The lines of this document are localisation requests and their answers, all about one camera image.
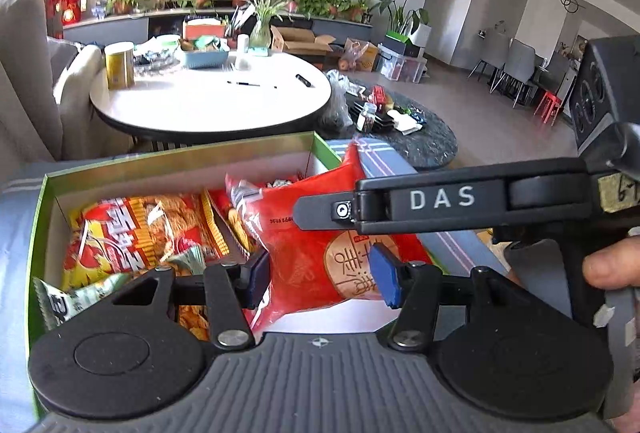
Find orange box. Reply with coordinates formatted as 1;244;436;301
182;18;229;42

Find large red snack packet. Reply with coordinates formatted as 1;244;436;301
225;138;436;347

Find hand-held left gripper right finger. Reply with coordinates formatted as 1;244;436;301
370;242;531;355

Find green cardboard box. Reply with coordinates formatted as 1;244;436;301
27;130;346;419

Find pale green snack packet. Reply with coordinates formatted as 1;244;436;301
32;245;208;332

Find clear storage box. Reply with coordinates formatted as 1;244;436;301
376;44;429;85

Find white planter with tall plant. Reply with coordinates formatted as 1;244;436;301
372;0;434;49

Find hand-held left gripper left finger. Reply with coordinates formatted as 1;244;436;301
112;250;273;354

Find white plastic bag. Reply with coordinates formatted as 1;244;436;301
320;69;367;140

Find red stool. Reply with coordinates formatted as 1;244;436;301
534;91;564;126

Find green black box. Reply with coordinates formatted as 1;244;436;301
385;31;421;56

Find open cardboard box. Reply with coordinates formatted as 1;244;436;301
270;25;336;56

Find yellow canister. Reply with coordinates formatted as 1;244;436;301
104;41;136;90

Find glass jar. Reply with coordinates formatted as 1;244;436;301
357;102;379;134

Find orange yellow snack packet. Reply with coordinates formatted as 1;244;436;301
202;187;253;260

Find dark marble round table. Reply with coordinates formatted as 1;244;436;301
320;83;459;172

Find blue basket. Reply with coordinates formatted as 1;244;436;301
179;38;231;69

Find red yellow snack packet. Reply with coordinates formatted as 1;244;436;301
62;193;208;295

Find grey dining chair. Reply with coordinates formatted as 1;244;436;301
492;39;542;108
469;35;507;82

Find person's right hand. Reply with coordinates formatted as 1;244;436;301
582;227;640;291

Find glass vase with plant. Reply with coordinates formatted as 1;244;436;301
240;0;294;52

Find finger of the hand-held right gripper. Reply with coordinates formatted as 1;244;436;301
292;192;359;230

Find grey television cabinet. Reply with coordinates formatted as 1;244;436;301
62;10;374;44

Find white round table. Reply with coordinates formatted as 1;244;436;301
89;50;333;146

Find orange chips packet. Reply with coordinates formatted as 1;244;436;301
177;305;212;345

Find clear plastic wrap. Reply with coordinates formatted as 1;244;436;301
132;35;184;74

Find white crumpled tissue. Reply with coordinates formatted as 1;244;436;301
387;108;424;134

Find grey armchair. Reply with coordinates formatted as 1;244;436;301
0;0;104;164

